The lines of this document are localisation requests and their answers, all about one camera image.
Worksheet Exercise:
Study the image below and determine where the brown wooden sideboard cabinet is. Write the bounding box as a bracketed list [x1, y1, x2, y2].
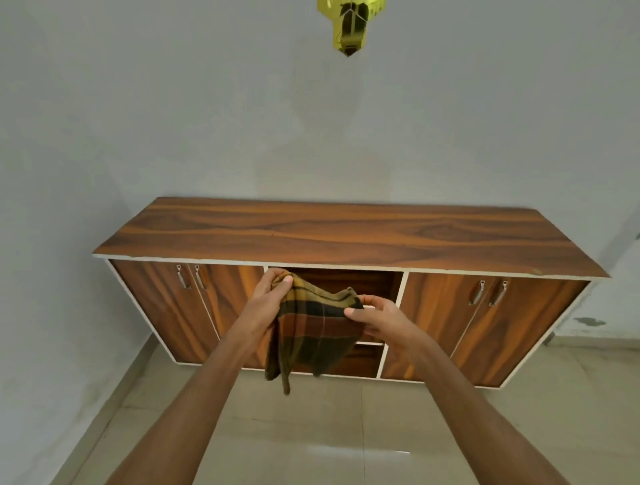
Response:
[92, 196, 611, 391]

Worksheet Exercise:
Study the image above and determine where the brown yellow checked cloth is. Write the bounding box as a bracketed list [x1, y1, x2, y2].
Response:
[264, 269, 365, 396]

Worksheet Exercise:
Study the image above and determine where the person's right hand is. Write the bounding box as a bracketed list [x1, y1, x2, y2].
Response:
[343, 294, 427, 352]

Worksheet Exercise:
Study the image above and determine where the narrow wooden cabinet door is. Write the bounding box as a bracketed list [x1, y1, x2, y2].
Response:
[381, 272, 486, 383]
[188, 263, 266, 371]

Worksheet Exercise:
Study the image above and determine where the wide wooden cabinet door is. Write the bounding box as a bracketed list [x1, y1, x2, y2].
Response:
[110, 260, 220, 365]
[451, 277, 591, 389]

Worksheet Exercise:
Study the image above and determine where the person's left forearm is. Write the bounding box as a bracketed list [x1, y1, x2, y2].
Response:
[104, 326, 262, 485]

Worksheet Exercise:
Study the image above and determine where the person's right forearm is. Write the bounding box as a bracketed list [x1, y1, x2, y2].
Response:
[400, 334, 572, 485]

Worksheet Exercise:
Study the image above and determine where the gold hanging ornament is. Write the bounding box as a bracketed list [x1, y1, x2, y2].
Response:
[316, 0, 387, 58]

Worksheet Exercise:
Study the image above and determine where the person's left hand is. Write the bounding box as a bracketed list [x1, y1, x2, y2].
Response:
[231, 272, 294, 346]

